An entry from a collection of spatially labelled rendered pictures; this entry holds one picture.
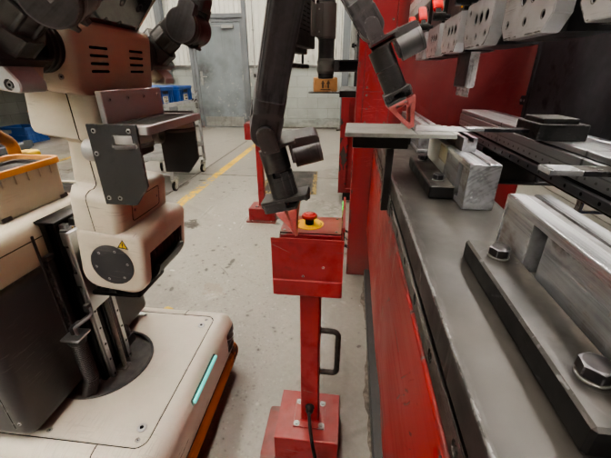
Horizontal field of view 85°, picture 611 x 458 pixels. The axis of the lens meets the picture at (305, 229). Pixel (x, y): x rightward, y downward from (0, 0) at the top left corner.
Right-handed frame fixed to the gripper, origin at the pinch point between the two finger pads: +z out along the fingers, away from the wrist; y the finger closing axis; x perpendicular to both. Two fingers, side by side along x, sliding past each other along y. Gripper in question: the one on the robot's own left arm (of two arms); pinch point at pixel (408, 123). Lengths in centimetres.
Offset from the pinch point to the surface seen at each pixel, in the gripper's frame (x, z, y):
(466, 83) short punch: -14.4, -3.5, -5.4
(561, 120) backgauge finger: -30.9, 14.1, -4.7
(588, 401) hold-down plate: 1, 12, -73
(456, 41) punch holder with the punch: -15.0, -12.7, -5.3
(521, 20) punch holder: -14.9, -12.6, -37.4
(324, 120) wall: 105, 34, 689
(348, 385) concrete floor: 56, 85, 3
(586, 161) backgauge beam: -27.9, 20.0, -17.8
